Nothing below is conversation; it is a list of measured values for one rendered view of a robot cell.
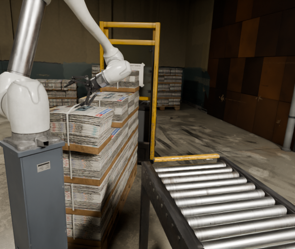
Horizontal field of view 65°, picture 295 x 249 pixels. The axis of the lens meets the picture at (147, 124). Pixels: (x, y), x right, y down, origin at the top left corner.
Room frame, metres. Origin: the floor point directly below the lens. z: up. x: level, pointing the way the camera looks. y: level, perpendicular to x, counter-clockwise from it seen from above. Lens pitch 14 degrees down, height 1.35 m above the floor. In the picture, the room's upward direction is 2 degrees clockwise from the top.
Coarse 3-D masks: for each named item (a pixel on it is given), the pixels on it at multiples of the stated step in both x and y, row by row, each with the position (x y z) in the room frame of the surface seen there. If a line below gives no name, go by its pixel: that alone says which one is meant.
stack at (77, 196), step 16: (112, 128) 1.86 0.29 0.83; (128, 128) 2.20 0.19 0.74; (112, 144) 1.62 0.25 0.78; (128, 144) 2.17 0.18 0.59; (64, 160) 1.35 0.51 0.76; (80, 160) 1.33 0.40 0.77; (96, 160) 1.32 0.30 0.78; (112, 160) 1.63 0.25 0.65; (80, 176) 1.33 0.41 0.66; (96, 176) 1.32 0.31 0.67; (112, 176) 1.61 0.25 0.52; (128, 176) 2.23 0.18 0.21; (80, 192) 1.33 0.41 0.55; (96, 192) 1.32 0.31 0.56; (128, 192) 2.23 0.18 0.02; (80, 208) 1.34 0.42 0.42; (96, 208) 1.32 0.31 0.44; (112, 208) 1.61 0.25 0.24; (80, 224) 1.34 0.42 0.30; (96, 224) 1.33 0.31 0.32; (112, 224) 1.61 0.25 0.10; (96, 240) 1.33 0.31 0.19
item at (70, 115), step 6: (78, 108) 1.46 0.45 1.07; (84, 108) 1.47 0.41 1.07; (66, 114) 1.30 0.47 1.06; (72, 114) 1.30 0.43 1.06; (66, 120) 1.30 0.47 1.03; (72, 120) 1.30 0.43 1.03; (66, 126) 1.30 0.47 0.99; (72, 126) 1.29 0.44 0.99; (66, 132) 1.29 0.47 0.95; (72, 132) 1.29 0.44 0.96; (66, 138) 1.29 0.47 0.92; (72, 138) 1.29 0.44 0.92
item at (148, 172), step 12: (144, 168) 1.20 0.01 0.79; (144, 180) 1.19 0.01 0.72; (156, 180) 1.05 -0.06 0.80; (156, 192) 0.96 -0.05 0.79; (168, 192) 0.94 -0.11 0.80; (156, 204) 0.95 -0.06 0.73; (168, 204) 0.85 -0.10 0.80; (168, 216) 0.80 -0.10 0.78; (180, 216) 0.77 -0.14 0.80; (168, 228) 0.79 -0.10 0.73; (180, 228) 0.70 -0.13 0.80; (168, 240) 0.78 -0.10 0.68; (180, 240) 0.68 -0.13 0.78; (192, 240) 0.65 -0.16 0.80
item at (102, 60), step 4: (100, 24) 3.06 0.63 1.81; (100, 28) 3.06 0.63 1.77; (104, 28) 3.14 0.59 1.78; (108, 28) 3.14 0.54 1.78; (104, 32) 3.14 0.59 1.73; (108, 32) 3.14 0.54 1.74; (108, 36) 3.14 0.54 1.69; (100, 44) 3.07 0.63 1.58; (100, 48) 3.07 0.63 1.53; (100, 52) 3.07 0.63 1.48; (100, 56) 3.07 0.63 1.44; (100, 60) 3.07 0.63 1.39; (104, 60) 3.08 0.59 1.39; (100, 64) 3.07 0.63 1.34; (104, 64) 3.08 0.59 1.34; (100, 68) 3.07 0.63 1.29; (104, 68) 3.08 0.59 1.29; (100, 72) 3.07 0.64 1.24; (100, 88) 3.07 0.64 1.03
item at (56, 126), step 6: (54, 108) 1.46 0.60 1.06; (60, 108) 1.46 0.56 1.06; (66, 108) 1.46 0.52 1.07; (54, 114) 1.31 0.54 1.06; (60, 114) 1.30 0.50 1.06; (54, 120) 1.31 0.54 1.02; (60, 120) 1.30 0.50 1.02; (54, 126) 1.30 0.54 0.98; (60, 126) 1.30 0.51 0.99; (54, 132) 1.30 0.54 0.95; (60, 132) 1.30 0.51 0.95; (60, 138) 1.30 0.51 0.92
